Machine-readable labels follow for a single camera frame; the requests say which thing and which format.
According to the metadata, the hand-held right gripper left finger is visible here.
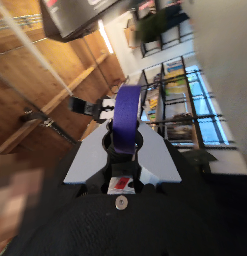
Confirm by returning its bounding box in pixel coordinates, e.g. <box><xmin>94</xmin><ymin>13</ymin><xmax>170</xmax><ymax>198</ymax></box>
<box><xmin>63</xmin><ymin>119</ymin><xmax>113</xmax><ymax>194</ymax></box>

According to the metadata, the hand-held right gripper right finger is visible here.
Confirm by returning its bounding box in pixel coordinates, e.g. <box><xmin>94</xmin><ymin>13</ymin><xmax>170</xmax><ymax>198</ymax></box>
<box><xmin>132</xmin><ymin>118</ymin><xmax>182</xmax><ymax>194</ymax></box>

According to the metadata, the purple tape roll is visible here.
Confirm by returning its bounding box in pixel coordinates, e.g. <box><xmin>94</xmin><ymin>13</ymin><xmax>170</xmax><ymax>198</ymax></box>
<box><xmin>112</xmin><ymin>84</ymin><xmax>141</xmax><ymax>154</ymax></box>

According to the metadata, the black tractor-print toy box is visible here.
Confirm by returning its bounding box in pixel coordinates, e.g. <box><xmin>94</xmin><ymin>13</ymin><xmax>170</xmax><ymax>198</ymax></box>
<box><xmin>39</xmin><ymin>0</ymin><xmax>120</xmax><ymax>43</ymax></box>

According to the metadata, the black shelving rack with goods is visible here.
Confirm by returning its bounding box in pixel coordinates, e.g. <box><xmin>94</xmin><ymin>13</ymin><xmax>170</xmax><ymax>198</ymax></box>
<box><xmin>133</xmin><ymin>0</ymin><xmax>196</xmax><ymax>58</ymax></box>

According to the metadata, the black vertical pipe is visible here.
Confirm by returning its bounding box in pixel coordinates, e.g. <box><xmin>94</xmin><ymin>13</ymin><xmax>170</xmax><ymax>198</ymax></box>
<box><xmin>21</xmin><ymin>109</ymin><xmax>77</xmax><ymax>145</ymax></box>

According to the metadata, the fluorescent ceiling light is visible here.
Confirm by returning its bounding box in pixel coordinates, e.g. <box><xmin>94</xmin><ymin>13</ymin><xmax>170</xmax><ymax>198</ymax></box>
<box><xmin>98</xmin><ymin>20</ymin><xmax>114</xmax><ymax>54</ymax></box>

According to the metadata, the person's dark jacket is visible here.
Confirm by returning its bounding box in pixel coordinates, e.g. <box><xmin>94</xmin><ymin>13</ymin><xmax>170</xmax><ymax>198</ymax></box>
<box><xmin>183</xmin><ymin>148</ymin><xmax>247</xmax><ymax>256</ymax></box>

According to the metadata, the stack of yellow-green boxes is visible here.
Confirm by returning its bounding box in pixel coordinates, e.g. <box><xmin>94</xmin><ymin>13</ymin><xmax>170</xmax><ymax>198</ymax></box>
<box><xmin>164</xmin><ymin>61</ymin><xmax>186</xmax><ymax>94</ymax></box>

